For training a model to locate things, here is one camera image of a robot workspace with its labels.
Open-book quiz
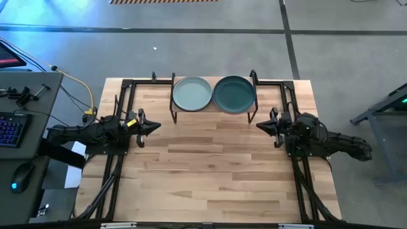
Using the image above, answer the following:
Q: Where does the yellow cable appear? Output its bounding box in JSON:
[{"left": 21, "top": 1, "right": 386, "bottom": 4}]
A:
[{"left": 50, "top": 65, "right": 97, "bottom": 116}]

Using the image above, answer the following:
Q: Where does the black cable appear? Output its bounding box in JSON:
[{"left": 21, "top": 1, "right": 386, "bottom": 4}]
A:
[{"left": 59, "top": 84, "right": 93, "bottom": 113}]

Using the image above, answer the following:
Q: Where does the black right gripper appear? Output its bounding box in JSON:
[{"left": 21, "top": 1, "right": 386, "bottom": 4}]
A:
[{"left": 256, "top": 107, "right": 297, "bottom": 149}]

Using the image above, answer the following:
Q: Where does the monitor with red screen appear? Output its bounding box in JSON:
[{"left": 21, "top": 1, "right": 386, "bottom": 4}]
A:
[{"left": 0, "top": 41, "right": 27, "bottom": 69}]

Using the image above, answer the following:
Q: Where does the black metal rig frame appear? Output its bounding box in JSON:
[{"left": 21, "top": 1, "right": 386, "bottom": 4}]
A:
[{"left": 71, "top": 78, "right": 344, "bottom": 229}]

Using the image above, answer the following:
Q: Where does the black computer mouse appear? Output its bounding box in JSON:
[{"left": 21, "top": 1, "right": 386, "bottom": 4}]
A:
[{"left": 10, "top": 162, "right": 35, "bottom": 194}]

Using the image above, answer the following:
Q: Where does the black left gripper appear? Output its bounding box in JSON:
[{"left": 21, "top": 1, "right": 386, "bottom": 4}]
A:
[{"left": 119, "top": 108, "right": 162, "bottom": 149}]

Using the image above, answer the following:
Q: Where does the wooden shelf with black legs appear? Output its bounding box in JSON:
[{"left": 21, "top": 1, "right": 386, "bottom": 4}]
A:
[{"left": 169, "top": 69, "right": 259, "bottom": 125}]

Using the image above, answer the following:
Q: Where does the grey metal cart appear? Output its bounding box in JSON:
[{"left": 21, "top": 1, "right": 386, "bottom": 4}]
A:
[{"left": 349, "top": 82, "right": 407, "bottom": 179}]

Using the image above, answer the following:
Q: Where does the black flat bar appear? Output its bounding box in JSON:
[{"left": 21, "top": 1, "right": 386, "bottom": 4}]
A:
[{"left": 38, "top": 138, "right": 86, "bottom": 169}]

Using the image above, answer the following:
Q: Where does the grey desk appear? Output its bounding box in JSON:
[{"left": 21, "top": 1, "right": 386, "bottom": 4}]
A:
[{"left": 0, "top": 71, "right": 64, "bottom": 225}]

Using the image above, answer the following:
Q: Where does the black keyboard blue backlight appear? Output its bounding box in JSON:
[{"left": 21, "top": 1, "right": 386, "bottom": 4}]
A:
[{"left": 0, "top": 111, "right": 30, "bottom": 149}]

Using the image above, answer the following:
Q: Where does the silver metal bracket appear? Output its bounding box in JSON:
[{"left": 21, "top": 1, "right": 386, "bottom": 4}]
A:
[
  {"left": 279, "top": 223, "right": 314, "bottom": 229},
  {"left": 100, "top": 222, "right": 137, "bottom": 229}
]

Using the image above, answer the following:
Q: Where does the black desk clamp mount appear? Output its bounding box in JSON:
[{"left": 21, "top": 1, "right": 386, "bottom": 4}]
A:
[{"left": 0, "top": 83, "right": 51, "bottom": 108}]

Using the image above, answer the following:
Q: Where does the dark green plate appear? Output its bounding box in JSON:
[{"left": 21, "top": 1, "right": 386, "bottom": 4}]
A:
[{"left": 212, "top": 74, "right": 257, "bottom": 115}]

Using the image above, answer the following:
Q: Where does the pale green plate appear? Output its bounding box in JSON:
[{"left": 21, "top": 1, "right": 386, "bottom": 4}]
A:
[{"left": 172, "top": 76, "right": 213, "bottom": 113}]

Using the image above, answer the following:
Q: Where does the white paper sheet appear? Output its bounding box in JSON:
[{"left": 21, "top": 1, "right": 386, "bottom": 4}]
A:
[{"left": 64, "top": 141, "right": 87, "bottom": 189}]

